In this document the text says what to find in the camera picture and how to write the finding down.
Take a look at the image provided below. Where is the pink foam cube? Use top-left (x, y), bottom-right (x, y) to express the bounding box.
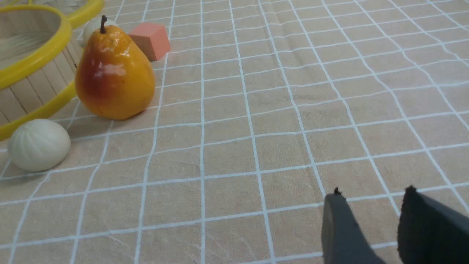
top-left (129, 22), bottom-right (171, 61)

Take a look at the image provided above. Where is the checkered orange tablecloth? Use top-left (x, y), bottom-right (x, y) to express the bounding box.
top-left (1, 0), bottom-right (468, 264)

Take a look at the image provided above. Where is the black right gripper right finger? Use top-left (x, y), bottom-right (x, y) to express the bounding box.
top-left (397, 186), bottom-right (469, 264)

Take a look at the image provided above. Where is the bamboo steamer tray yellow rim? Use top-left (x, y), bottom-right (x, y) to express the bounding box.
top-left (1, 4), bottom-right (81, 140)

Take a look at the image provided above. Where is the white bun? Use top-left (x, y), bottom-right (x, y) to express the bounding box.
top-left (82, 17), bottom-right (107, 48)
top-left (7, 119), bottom-right (71, 172)

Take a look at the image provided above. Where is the woven bamboo steamer lid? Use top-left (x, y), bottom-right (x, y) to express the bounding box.
top-left (0, 0), bottom-right (104, 29)

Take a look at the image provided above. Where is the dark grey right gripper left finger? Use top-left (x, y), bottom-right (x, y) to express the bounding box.
top-left (321, 188), bottom-right (385, 264)

